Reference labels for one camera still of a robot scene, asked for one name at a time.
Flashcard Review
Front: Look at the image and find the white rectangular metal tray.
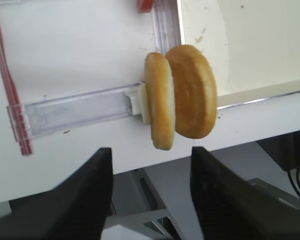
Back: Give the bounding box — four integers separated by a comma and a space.
178, 0, 300, 109

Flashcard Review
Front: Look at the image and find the clear bun bottom pusher rail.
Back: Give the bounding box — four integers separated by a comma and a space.
7, 82, 142, 142

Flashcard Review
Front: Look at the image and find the inner tomato slice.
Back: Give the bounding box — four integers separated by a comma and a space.
137, 0, 155, 13

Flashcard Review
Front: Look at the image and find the bun slice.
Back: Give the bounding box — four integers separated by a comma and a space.
145, 52, 176, 151
165, 44, 218, 139

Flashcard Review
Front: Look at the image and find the left long clear rail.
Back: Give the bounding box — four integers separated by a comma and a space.
151, 0, 184, 55

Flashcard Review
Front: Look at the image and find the left red straw rod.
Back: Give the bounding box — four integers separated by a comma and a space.
0, 26, 33, 156

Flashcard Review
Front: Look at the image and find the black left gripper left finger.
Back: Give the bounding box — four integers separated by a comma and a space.
0, 147, 113, 240

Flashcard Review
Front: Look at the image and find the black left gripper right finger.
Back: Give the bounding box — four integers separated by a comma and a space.
191, 146, 300, 240

